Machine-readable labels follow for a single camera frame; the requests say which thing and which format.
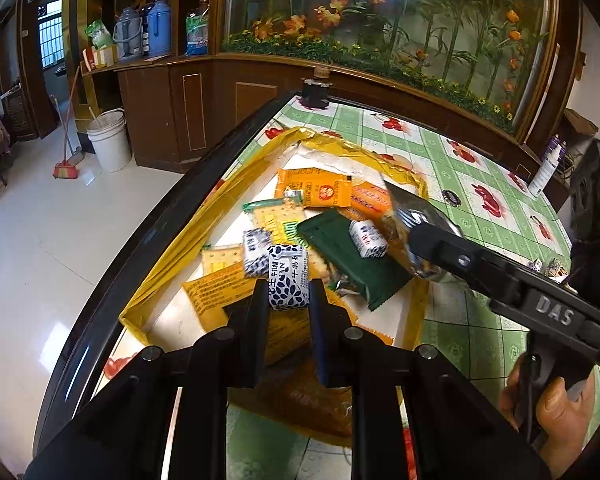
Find yellow cheese biscuit pack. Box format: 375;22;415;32
182;263;401;365

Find dark green snack pack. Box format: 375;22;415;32
297;209;412;311

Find blue white nougat candy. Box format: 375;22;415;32
349;220;388;258

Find green yellow cracker pack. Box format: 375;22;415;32
242;198;306;245

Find orange soda cracker pack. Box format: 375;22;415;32
351;182;391;221

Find person right hand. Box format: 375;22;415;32
498;353;598;478

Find yellow gold tray box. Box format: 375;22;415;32
118;127;432;354

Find white spray bottle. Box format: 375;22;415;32
528;136;566;197

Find wooden cabinet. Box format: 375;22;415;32
62;0;584;178

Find small black jar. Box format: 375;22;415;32
300;65;332;110

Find flower mural glass panel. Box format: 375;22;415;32
222;0;554;132

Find red broom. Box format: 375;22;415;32
53;66;82;180

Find white plastic bucket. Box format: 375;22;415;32
87;107;132;174

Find green plastic bag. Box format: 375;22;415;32
185;8;209;56

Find grey thermos jug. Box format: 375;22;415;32
112;6;142;63

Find blue thermos jug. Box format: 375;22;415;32
147;0;171;58

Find green snack bag on shelf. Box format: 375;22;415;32
85;20;117;68

